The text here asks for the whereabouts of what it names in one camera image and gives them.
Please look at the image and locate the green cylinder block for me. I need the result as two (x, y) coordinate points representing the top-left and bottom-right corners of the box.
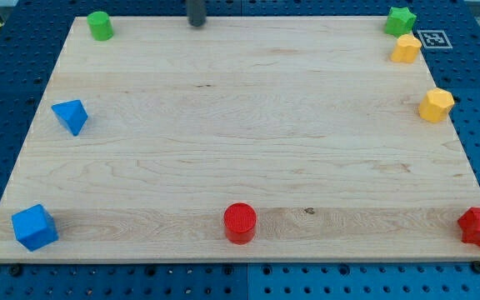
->
(87, 11), (113, 41)

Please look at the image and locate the light wooden board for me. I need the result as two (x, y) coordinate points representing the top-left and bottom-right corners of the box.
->
(0, 17), (480, 264)

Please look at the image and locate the grey cylindrical pointer tool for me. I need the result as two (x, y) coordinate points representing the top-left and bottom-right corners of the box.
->
(186, 0), (207, 28)

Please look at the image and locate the yellow heart block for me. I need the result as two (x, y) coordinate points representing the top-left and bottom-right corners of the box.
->
(390, 33), (422, 63)

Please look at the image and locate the yellow hexagon block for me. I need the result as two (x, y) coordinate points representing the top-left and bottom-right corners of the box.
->
(418, 87), (455, 123)

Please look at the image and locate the green star block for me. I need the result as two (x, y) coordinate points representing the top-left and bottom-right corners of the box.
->
(384, 7), (417, 38)

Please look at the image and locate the white fiducial marker tag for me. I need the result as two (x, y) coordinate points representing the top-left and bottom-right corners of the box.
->
(417, 29), (453, 49)

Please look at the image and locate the blue cube block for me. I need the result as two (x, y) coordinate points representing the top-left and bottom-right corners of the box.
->
(12, 204), (58, 252)

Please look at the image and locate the red cylinder block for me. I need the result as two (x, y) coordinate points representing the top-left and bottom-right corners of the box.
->
(223, 202), (258, 244)

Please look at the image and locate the blue triangle block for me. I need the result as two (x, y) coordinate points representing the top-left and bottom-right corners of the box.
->
(52, 99), (88, 136)

